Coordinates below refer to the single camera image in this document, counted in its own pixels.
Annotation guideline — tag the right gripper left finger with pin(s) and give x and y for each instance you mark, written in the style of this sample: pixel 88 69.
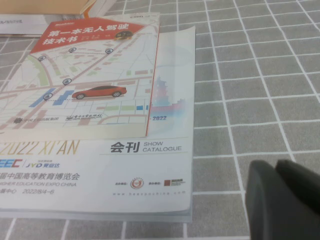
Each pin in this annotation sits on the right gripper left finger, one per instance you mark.
pixel 275 207

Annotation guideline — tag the red cover self-driving car book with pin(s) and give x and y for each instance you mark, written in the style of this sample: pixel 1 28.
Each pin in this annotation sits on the red cover self-driving car book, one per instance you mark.
pixel 95 75

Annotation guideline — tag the grey white grid tablecloth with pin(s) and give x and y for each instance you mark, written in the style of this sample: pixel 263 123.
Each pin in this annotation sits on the grey white grid tablecloth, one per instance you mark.
pixel 250 75

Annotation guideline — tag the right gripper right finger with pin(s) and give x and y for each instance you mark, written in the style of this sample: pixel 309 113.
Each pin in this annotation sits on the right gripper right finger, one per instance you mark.
pixel 302 182

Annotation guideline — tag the white show catalogue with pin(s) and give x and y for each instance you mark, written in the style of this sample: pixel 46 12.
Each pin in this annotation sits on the white show catalogue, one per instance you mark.
pixel 140 170

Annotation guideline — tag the white printed booklet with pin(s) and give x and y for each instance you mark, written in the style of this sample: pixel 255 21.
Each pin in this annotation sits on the white printed booklet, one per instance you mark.
pixel 25 25

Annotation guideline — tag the brown kraft notebook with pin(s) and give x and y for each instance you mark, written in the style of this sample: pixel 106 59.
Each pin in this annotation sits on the brown kraft notebook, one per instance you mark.
pixel 37 6

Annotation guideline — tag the white book with orange spine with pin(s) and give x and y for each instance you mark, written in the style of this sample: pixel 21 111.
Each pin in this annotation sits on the white book with orange spine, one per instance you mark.
pixel 100 7

